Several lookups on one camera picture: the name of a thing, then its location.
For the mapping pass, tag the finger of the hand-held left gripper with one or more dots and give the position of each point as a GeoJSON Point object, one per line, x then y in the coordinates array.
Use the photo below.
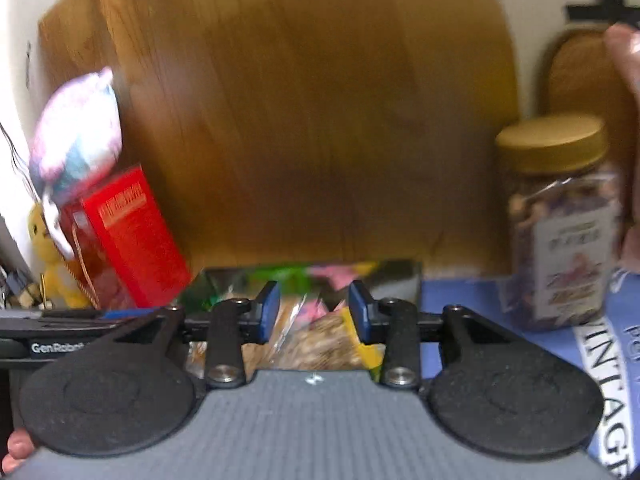
{"type": "Point", "coordinates": [132, 314]}

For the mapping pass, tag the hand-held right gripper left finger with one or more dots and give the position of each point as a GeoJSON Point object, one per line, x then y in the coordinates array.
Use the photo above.
{"type": "Point", "coordinates": [270, 310]}

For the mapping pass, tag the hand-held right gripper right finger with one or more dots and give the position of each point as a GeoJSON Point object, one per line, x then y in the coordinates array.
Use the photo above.
{"type": "Point", "coordinates": [357, 310]}

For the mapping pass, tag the dark green snack packet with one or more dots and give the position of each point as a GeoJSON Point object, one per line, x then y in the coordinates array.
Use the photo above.
{"type": "Point", "coordinates": [280, 275]}

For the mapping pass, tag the black sheep print box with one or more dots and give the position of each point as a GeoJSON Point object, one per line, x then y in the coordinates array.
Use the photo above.
{"type": "Point", "coordinates": [400, 280]}

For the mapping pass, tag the clear sesame cake packet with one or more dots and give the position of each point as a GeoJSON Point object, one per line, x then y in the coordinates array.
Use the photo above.
{"type": "Point", "coordinates": [315, 340]}

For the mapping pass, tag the person's left hand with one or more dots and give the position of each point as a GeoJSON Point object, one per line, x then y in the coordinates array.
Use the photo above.
{"type": "Point", "coordinates": [20, 445]}

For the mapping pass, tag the red carton box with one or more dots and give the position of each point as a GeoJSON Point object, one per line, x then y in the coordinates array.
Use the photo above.
{"type": "Point", "coordinates": [130, 240]}

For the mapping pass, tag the yellow duck plush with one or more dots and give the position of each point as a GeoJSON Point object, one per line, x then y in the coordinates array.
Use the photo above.
{"type": "Point", "coordinates": [50, 255]}

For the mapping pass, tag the blue printed blanket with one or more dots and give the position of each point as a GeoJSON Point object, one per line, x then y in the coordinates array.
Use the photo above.
{"type": "Point", "coordinates": [500, 305]}

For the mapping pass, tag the pink white plush toy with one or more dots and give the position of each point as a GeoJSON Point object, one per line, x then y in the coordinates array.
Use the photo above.
{"type": "Point", "coordinates": [75, 135]}

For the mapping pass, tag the wooden board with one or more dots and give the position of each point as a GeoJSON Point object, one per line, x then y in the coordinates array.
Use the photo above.
{"type": "Point", "coordinates": [300, 110]}

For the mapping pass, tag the clear nut jar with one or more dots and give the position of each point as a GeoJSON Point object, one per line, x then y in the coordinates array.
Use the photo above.
{"type": "Point", "coordinates": [560, 240]}

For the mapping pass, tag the woven rattan panel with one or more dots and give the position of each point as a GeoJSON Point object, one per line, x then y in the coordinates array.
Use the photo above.
{"type": "Point", "coordinates": [575, 75]}

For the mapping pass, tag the pink snack bag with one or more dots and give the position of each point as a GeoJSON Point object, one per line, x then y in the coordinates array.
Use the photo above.
{"type": "Point", "coordinates": [627, 110]}

